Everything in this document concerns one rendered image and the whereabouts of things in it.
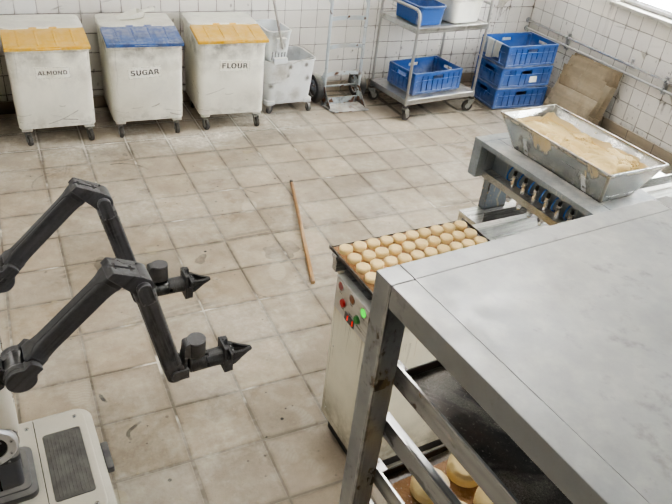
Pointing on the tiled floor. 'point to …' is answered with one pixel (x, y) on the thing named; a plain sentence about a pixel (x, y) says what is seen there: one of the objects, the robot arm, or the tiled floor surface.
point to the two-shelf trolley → (414, 59)
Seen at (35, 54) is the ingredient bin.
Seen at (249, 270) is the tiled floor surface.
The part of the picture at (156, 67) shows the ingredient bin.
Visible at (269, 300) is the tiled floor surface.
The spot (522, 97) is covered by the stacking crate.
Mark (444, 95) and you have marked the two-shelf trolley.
